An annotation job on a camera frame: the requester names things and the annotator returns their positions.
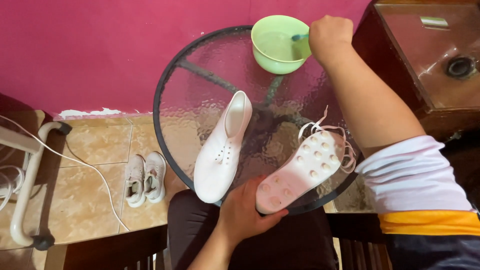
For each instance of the person's right hand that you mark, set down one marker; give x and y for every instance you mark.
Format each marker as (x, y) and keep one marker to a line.
(332, 35)

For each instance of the person's left hand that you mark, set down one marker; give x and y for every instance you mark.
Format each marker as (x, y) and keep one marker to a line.
(240, 213)

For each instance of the person's right fingers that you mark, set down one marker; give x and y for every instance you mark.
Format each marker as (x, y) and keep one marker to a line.
(320, 32)

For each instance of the white shoe with studded sole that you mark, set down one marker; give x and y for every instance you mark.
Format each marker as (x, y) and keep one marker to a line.
(311, 165)

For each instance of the light green plastic bowl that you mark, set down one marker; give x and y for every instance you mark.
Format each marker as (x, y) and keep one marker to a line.
(277, 64)

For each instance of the brown glossy sink cabinet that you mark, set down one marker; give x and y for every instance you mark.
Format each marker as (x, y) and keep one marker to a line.
(420, 56)

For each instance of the round glass table black rim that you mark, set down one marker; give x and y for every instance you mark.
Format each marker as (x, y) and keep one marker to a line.
(210, 97)

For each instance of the white shoe without laces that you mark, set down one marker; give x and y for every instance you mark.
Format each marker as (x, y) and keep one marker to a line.
(219, 161)

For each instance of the small white sneaker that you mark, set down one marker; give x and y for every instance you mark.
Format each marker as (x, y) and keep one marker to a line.
(135, 176)
(155, 174)

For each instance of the dark wooden chair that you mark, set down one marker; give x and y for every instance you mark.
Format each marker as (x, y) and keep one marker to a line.
(112, 251)

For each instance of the white tubular metal frame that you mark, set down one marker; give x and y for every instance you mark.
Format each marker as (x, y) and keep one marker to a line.
(28, 180)

